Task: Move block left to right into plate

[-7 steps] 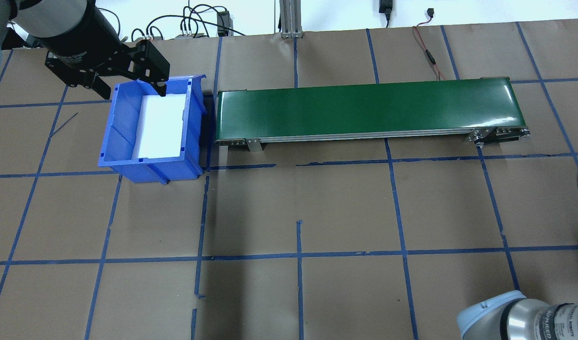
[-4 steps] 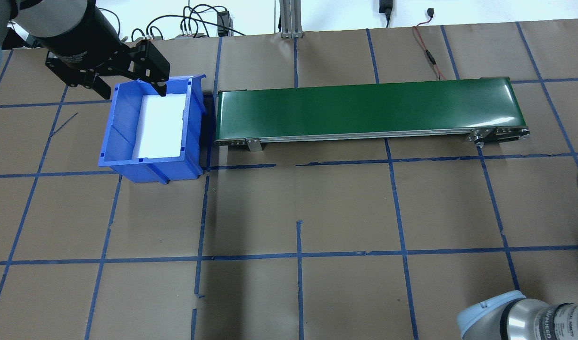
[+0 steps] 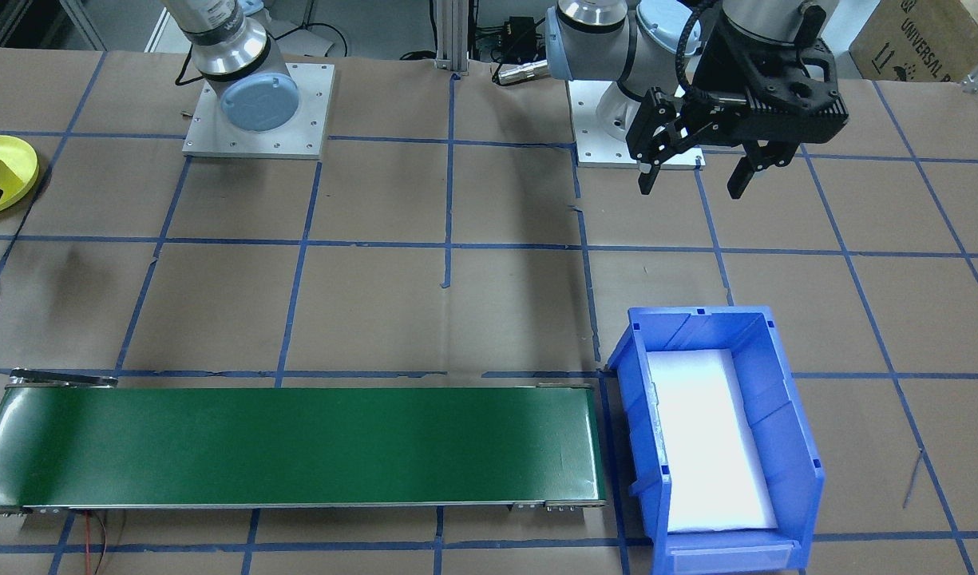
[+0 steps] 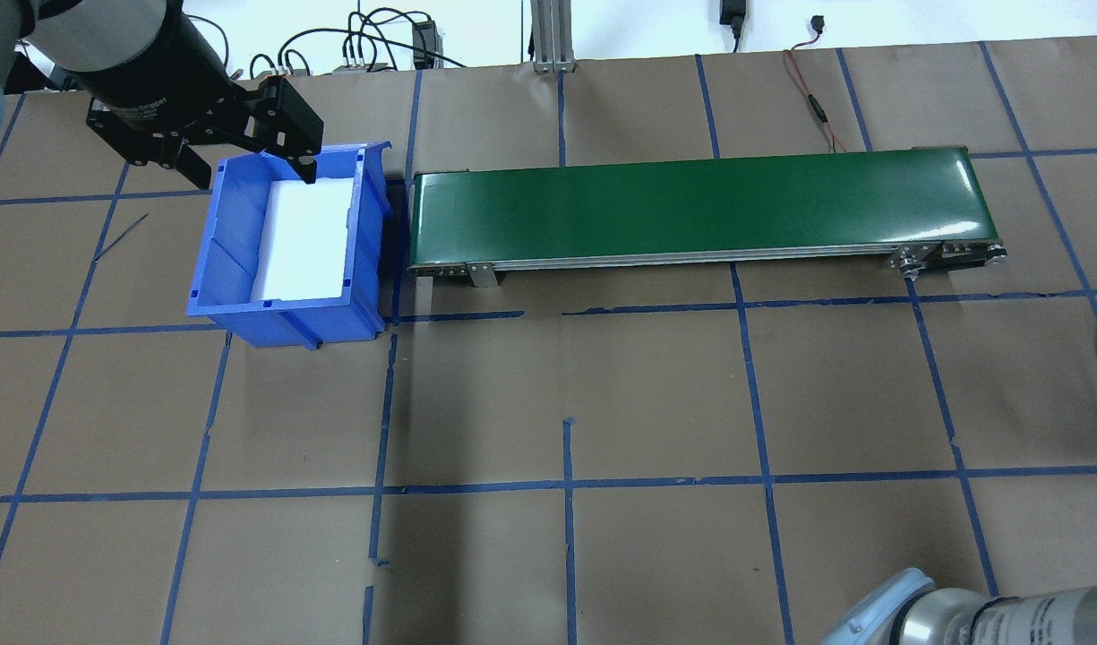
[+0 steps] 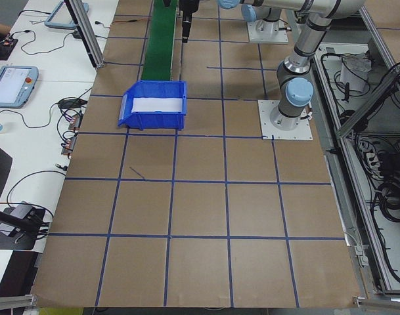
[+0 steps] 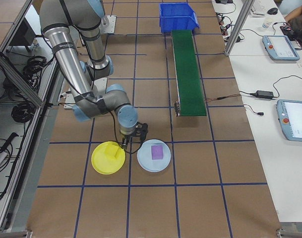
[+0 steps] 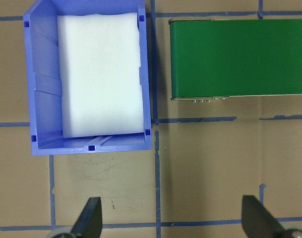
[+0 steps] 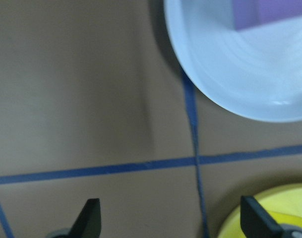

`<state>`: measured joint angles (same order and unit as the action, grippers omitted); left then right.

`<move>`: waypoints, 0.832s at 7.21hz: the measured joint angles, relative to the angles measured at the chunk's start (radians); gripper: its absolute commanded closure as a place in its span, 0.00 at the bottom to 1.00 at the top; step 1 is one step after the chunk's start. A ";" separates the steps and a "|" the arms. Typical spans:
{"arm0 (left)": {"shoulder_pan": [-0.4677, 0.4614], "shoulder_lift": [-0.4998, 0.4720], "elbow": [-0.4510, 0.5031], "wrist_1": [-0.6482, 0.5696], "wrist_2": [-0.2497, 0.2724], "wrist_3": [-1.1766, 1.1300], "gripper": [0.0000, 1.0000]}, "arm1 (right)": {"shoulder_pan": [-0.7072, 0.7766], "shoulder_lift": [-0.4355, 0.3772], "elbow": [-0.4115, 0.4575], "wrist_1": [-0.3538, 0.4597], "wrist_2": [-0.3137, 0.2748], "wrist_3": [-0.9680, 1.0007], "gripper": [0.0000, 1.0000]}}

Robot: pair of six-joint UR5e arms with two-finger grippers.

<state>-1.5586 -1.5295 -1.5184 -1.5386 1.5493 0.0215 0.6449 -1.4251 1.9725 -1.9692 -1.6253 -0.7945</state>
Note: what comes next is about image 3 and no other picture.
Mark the brown cardboard box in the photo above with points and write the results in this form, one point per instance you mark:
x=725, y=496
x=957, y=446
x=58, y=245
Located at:
x=920, y=40

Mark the white square base plate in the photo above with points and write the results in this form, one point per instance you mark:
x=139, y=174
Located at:
x=596, y=157
x=313, y=136

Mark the V-shaped metal bar frame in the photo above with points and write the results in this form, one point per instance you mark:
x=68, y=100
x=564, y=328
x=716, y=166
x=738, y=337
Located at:
x=85, y=28

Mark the green conveyor belt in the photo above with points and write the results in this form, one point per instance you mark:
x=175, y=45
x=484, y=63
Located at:
x=297, y=443

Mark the white foam pad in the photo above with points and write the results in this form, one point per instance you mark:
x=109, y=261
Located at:
x=712, y=447

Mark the blue plastic storage bin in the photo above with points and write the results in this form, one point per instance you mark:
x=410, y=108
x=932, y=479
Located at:
x=784, y=447

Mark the black power brick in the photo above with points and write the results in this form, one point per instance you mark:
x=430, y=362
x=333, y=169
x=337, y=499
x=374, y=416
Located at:
x=512, y=29

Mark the yellow round plate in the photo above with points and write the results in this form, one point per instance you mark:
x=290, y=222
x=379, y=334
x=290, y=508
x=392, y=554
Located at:
x=21, y=182

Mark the aluminium extrusion post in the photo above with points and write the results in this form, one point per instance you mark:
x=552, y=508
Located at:
x=453, y=36

